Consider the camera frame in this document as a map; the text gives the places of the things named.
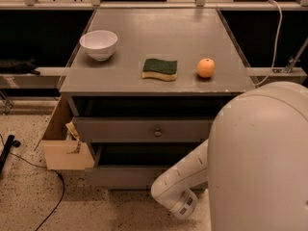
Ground cardboard box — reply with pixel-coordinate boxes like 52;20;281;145
40;97;94;170

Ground white ceramic bowl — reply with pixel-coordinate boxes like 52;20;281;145
79;30;117;61

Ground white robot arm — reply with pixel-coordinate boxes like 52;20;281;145
151;82;308;231

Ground black bar on floor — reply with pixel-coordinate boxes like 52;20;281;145
0;135;21;173

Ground black floor cable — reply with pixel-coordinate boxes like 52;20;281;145
0;133;66;231

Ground orange fruit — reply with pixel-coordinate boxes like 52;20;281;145
196;59;216;78

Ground black object on left rail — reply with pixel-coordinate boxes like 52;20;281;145
0;59;40;76

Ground green and yellow sponge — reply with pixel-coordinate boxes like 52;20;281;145
141;59;177;82

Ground grey wooden drawer cabinet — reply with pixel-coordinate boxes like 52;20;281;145
59;7;258;152

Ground grey top drawer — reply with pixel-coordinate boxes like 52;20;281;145
73;117;213;142

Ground white hanging cable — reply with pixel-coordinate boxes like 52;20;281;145
254;0;284;89

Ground grey drawer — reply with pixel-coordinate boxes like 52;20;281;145
86;142;199;191
73;117;213;142

